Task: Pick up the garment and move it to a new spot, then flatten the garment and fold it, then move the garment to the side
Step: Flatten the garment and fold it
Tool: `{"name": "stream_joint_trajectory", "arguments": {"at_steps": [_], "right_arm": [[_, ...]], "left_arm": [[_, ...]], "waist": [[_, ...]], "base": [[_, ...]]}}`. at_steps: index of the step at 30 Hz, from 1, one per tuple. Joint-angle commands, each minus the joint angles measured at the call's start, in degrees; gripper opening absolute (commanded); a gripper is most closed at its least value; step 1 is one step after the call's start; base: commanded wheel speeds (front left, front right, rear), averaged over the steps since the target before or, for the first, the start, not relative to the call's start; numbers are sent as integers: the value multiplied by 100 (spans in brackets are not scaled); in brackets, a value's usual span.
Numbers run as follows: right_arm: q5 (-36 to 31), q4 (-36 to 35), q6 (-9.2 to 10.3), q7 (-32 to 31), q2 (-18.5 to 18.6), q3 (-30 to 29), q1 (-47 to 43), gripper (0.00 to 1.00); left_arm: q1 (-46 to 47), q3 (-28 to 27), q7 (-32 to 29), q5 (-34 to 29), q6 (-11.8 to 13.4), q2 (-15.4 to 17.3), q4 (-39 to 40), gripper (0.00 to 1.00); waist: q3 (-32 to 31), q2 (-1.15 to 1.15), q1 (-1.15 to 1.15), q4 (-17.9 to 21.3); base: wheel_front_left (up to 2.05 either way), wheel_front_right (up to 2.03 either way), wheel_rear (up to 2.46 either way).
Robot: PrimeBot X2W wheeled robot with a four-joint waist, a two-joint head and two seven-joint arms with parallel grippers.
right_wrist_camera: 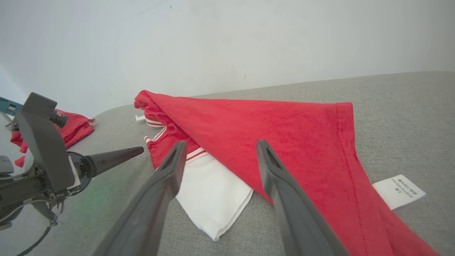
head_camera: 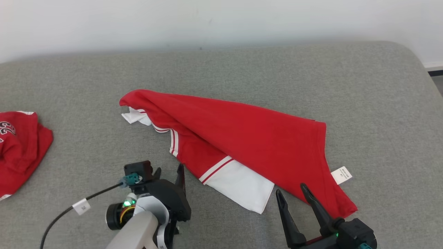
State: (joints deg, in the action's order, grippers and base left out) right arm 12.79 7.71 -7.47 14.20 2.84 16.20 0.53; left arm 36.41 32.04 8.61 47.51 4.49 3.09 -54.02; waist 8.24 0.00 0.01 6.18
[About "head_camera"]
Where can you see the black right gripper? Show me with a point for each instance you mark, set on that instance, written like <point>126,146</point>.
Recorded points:
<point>322,243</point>

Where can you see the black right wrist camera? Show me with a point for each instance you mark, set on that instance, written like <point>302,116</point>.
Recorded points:
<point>356,231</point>

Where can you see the white black skirting board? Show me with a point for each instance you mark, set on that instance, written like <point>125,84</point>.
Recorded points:
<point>436,72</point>

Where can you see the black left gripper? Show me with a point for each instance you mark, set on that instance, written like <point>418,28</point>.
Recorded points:
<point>169,200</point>

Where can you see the red shirt with white sleeves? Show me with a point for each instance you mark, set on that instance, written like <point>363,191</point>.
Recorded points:
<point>259,138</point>

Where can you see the grey fabric sofa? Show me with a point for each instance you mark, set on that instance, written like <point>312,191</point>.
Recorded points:
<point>242,76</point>

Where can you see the red Bulls 23 garment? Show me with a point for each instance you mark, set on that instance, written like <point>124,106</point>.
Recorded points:
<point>20,148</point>

